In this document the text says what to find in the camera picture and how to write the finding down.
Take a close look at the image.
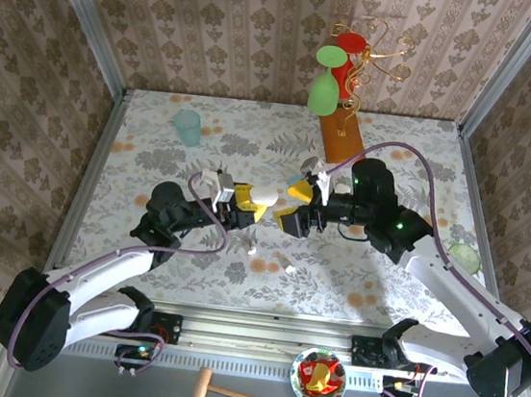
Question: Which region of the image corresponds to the white oval earbuds charging case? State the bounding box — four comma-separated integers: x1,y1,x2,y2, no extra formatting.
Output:
248,184,281,208

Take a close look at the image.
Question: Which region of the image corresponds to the teal textured plastic cup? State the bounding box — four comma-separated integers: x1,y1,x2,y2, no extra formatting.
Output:
170,107,206,149

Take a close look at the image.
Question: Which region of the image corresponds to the green wine glass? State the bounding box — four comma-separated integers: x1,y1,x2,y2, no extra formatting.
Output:
305,43,349,119

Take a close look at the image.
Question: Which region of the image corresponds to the pale green round plate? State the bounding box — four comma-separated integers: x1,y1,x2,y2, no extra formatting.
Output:
444,240,485,277

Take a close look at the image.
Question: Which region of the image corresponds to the small black control board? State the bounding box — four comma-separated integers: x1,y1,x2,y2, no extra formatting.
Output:
112,342,162,381
379,375,421,397

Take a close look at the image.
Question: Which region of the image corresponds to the red snack packet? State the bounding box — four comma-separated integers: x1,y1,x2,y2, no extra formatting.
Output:
295,355,344,397

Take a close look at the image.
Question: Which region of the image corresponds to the perforated metal strip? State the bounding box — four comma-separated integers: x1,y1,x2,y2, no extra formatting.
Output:
23,327,531,397

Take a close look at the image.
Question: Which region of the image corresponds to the red wine glass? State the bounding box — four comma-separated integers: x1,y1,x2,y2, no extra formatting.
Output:
328,30,369,106

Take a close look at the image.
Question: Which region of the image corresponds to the yellow snack packet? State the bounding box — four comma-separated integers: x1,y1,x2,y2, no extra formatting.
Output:
308,360,333,392

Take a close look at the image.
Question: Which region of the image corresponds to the wooden mallet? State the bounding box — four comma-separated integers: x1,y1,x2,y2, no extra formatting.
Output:
191,365,280,397

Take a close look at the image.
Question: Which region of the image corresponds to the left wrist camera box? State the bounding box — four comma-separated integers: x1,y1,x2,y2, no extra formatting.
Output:
195,166,240,215

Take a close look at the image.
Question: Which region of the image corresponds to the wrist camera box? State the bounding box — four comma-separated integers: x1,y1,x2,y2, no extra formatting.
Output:
195,166,240,215
296,154,338,196

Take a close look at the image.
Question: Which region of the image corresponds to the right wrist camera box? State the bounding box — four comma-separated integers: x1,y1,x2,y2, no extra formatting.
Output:
296,154,338,196

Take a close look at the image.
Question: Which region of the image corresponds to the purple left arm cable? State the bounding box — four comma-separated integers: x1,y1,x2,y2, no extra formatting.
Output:
5,150,239,394

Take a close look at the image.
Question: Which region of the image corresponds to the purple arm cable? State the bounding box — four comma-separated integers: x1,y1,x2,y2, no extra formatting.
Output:
5,150,239,394
296,133,531,397

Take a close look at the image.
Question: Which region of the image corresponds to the gold wire glass rack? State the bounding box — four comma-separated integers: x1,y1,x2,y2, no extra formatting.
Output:
312,12,418,173

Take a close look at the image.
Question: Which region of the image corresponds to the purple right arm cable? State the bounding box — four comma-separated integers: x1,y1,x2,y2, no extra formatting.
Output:
296,133,531,397

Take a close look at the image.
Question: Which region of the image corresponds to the aluminium table side rail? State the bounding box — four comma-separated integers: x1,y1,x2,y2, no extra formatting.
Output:
430,124,531,349
44,82,133,286

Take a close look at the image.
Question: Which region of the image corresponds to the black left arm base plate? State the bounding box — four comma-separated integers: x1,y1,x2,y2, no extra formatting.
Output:
93,303,185,347

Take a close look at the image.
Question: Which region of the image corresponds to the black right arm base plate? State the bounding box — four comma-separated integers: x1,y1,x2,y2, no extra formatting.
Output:
349,334,442,376

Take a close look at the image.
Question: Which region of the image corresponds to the aluminium frame post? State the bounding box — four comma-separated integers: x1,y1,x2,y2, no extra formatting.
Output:
25,0,139,95
457,0,531,145

